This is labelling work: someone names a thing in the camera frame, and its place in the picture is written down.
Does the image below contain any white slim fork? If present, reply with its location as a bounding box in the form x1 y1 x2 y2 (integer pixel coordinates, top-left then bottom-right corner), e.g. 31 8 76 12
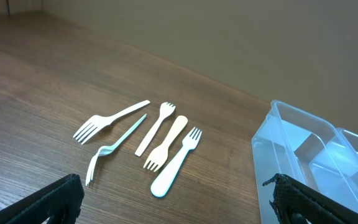
135 102 176 157

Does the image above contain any white fork leftmost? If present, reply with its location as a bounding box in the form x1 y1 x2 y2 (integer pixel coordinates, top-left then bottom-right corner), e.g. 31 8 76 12
73 100 150 144

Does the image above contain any light blue wide-handle fork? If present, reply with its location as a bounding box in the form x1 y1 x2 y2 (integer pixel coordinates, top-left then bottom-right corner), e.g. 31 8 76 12
150 127 202 198

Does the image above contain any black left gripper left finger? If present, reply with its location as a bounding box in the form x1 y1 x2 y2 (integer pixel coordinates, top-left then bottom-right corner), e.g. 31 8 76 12
0 174 85 224

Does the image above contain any left clear plastic container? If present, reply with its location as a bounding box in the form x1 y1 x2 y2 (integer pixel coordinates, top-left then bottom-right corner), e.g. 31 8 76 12
251 100 358 223

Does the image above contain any white bent thin fork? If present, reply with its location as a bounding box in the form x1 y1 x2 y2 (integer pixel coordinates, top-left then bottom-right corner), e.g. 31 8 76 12
85 114 147 186

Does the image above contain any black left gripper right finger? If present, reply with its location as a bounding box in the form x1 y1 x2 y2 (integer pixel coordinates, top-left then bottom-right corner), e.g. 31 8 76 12
262 173 358 224

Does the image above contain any cream wide-handle fork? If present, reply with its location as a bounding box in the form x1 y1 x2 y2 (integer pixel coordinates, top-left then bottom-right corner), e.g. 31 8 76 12
144 115 188 172

